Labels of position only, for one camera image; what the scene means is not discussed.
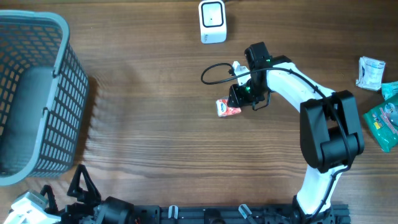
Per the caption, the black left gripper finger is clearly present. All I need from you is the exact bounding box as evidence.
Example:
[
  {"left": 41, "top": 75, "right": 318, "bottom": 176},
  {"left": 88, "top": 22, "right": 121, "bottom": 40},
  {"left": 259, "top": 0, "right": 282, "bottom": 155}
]
[
  {"left": 67, "top": 164, "right": 101, "bottom": 202},
  {"left": 40, "top": 185, "right": 59, "bottom": 215}
]

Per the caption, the red white small packet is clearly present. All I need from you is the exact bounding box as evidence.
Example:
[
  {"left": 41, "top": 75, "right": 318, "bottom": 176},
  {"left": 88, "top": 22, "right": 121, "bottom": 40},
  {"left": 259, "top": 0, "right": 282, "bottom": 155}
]
[{"left": 216, "top": 99, "right": 241, "bottom": 117}]

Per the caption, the white blue small box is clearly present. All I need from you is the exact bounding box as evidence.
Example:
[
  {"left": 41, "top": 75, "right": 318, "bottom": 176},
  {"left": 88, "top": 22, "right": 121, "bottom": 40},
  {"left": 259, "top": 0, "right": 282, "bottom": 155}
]
[{"left": 356, "top": 56, "right": 386, "bottom": 91}]

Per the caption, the green 3M gloves package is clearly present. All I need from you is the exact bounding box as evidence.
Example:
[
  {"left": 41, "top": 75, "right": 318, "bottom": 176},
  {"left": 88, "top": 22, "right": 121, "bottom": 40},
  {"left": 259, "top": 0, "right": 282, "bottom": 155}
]
[{"left": 363, "top": 95, "right": 397, "bottom": 152}]

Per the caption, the light blue wipes packet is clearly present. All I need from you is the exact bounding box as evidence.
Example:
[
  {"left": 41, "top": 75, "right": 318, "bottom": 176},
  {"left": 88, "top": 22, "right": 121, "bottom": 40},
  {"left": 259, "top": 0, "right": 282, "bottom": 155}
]
[{"left": 381, "top": 81, "right": 398, "bottom": 100}]

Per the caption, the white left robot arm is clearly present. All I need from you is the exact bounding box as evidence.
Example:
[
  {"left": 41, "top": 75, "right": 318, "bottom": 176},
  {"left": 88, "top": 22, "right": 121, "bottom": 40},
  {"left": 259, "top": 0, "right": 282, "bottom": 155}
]
[{"left": 40, "top": 164, "right": 135, "bottom": 223}]

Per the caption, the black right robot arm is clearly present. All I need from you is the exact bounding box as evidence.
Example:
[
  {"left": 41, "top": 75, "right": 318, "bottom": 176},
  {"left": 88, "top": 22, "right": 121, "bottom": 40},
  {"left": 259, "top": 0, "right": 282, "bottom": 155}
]
[{"left": 227, "top": 42, "right": 364, "bottom": 223}]

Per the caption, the white barcode scanner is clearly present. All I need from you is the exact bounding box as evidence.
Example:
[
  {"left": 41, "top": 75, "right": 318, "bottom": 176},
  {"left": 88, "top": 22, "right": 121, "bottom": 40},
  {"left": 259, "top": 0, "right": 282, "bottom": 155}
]
[{"left": 198, "top": 0, "right": 227, "bottom": 44}]

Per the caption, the grey plastic shopping basket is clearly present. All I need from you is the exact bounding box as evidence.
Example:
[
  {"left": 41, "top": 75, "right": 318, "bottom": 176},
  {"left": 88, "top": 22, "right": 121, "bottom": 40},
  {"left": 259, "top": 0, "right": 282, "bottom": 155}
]
[{"left": 1, "top": 10, "right": 90, "bottom": 186}]

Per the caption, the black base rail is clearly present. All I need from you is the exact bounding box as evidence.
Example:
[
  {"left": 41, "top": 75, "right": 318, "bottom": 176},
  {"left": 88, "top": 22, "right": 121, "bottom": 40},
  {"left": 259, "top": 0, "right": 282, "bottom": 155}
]
[{"left": 129, "top": 203, "right": 351, "bottom": 224}]

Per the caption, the black right camera cable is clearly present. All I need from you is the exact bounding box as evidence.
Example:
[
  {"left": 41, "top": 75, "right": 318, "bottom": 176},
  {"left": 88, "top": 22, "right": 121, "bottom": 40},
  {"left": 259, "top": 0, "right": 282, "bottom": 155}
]
[{"left": 200, "top": 62, "right": 354, "bottom": 224}]

